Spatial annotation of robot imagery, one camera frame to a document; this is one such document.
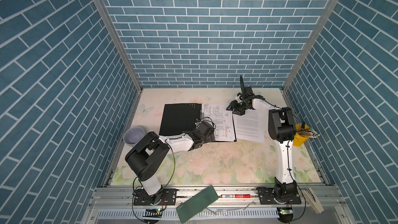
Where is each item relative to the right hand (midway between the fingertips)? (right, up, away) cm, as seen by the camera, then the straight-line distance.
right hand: (228, 108), depth 106 cm
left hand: (-14, -16, -13) cm, 24 cm away
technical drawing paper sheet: (-4, -7, -3) cm, 9 cm away
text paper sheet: (+14, -11, -6) cm, 19 cm away
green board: (-18, -42, -34) cm, 57 cm away
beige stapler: (+34, -41, -34) cm, 64 cm away
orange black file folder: (-35, -7, +3) cm, 36 cm away
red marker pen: (-2, -41, -32) cm, 52 cm away
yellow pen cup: (+37, -17, -21) cm, 45 cm away
